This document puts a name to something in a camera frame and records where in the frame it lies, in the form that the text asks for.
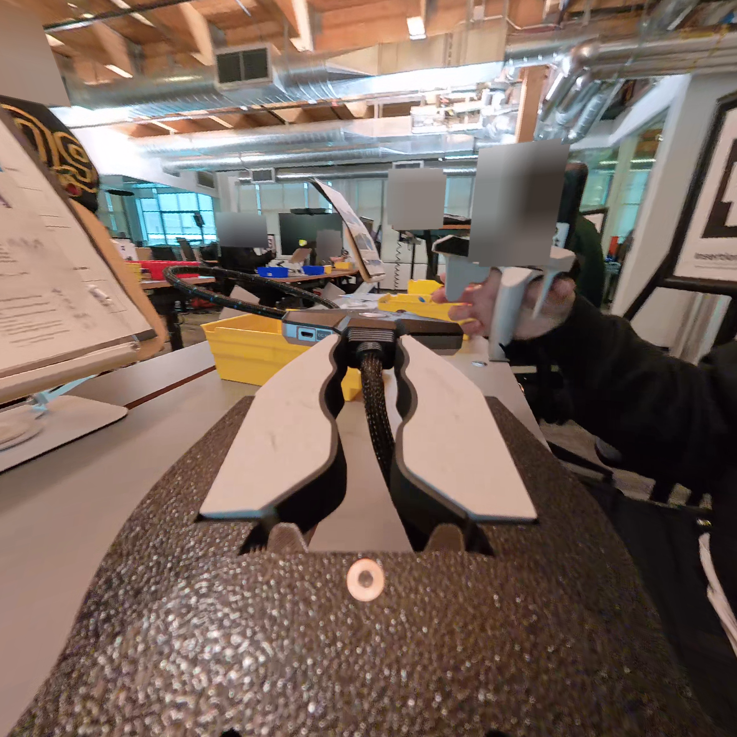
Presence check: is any person's right hand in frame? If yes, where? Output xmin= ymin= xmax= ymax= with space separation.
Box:
xmin=432 ymin=271 xmax=577 ymax=342

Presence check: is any silver air duct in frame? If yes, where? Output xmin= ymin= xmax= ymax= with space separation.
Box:
xmin=52 ymin=58 xmax=510 ymax=130

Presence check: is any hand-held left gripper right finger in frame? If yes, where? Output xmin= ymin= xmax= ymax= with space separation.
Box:
xmin=390 ymin=335 xmax=539 ymax=543

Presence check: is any person's torso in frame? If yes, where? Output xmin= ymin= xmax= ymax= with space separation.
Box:
xmin=593 ymin=472 xmax=737 ymax=735

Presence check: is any grey desk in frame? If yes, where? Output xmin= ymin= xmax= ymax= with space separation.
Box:
xmin=0 ymin=291 xmax=550 ymax=737

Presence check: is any black computer monitor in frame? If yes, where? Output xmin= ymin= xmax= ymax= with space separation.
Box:
xmin=279 ymin=212 xmax=344 ymax=258

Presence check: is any yellow plastic bin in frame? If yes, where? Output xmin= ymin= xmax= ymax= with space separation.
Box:
xmin=377 ymin=279 xmax=480 ymax=323
xmin=200 ymin=314 xmax=362 ymax=402

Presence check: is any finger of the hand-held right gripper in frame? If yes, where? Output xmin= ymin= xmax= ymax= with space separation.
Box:
xmin=432 ymin=236 xmax=497 ymax=303
xmin=531 ymin=248 xmax=578 ymax=320

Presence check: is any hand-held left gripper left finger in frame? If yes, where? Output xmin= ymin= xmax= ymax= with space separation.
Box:
xmin=199 ymin=334 xmax=349 ymax=529

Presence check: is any grey metal video switch box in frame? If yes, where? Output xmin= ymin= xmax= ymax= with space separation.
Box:
xmin=281 ymin=308 xmax=465 ymax=369

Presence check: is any ceiling vent box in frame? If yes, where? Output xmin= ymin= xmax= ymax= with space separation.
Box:
xmin=213 ymin=41 xmax=273 ymax=88

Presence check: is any thick black braided cable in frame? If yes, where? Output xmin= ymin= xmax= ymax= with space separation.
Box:
xmin=360 ymin=351 xmax=399 ymax=481

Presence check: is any instruction sheet on stand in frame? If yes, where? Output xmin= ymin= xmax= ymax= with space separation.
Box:
xmin=0 ymin=109 xmax=169 ymax=474

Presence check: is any braided cable with green plugs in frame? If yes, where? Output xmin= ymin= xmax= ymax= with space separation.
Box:
xmin=163 ymin=264 xmax=340 ymax=319

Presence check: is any red plastic bin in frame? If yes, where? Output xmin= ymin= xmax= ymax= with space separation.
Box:
xmin=140 ymin=260 xmax=199 ymax=281

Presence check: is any framed marker poster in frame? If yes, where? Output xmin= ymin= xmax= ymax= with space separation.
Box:
xmin=662 ymin=92 xmax=737 ymax=296

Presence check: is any tilted document stand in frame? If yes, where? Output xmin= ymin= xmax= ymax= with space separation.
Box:
xmin=311 ymin=175 xmax=388 ymax=284

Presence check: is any person's right forearm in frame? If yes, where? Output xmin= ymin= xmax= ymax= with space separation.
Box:
xmin=507 ymin=291 xmax=737 ymax=507

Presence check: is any wooden support post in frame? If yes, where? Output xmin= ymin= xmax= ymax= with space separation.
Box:
xmin=514 ymin=65 xmax=549 ymax=145

